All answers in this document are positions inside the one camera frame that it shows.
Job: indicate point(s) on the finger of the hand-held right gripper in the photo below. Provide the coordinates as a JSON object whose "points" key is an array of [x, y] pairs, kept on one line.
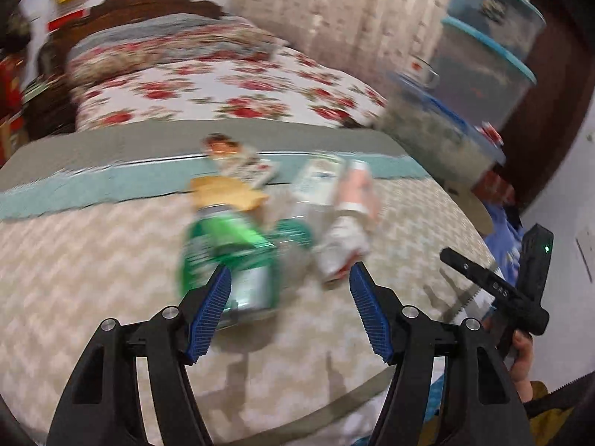
{"points": [[479, 274]]}

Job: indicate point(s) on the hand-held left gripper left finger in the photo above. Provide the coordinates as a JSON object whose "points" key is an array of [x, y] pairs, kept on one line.
{"points": [[211, 306]]}

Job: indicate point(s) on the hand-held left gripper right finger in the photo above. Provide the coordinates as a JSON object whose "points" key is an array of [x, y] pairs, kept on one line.
{"points": [[369, 306]]}

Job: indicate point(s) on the person's right hand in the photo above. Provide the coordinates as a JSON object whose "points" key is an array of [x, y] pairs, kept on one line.
{"points": [[521, 362]]}

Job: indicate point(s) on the green packet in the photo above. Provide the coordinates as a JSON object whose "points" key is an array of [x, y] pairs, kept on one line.
{"points": [[293, 234]]}

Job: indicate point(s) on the yellow packet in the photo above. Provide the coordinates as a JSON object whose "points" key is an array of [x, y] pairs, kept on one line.
{"points": [[227, 193]]}

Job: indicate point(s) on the pink tube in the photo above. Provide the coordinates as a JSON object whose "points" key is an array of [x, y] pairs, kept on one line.
{"points": [[355, 190]]}

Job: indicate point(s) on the person's yellow trousers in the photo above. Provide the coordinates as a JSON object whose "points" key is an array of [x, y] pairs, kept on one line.
{"points": [[551, 420]]}

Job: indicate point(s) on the blue-lid clear storage box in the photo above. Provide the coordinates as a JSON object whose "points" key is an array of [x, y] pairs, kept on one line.
{"points": [[432, 134]]}

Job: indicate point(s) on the printed snack wrapper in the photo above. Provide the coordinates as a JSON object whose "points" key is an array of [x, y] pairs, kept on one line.
{"points": [[237, 158]]}

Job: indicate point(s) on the dark wooden wardrobe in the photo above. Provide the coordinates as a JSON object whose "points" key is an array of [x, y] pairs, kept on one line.
{"points": [[553, 102]]}

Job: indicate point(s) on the teal-lid clear storage box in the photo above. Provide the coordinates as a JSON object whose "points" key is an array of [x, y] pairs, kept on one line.
{"points": [[479, 74], [492, 4]]}

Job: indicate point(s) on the white mug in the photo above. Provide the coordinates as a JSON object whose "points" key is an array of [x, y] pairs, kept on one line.
{"points": [[423, 73]]}

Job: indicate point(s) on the red floral blanket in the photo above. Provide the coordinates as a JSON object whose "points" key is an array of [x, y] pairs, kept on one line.
{"points": [[209, 88]]}

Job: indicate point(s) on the grey floral pillow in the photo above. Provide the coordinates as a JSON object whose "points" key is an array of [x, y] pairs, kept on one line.
{"points": [[176, 32]]}

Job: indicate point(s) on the stack of red boxes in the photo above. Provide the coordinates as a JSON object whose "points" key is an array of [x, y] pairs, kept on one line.
{"points": [[10, 102]]}

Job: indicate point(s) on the beige curtain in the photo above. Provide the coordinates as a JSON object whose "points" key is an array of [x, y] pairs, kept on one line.
{"points": [[344, 14]]}

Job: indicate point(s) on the dark wooden headboard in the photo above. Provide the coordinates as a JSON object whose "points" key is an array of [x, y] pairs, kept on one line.
{"points": [[139, 7]]}

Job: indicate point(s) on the red wall sign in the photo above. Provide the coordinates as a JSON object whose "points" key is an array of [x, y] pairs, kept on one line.
{"points": [[65, 19]]}

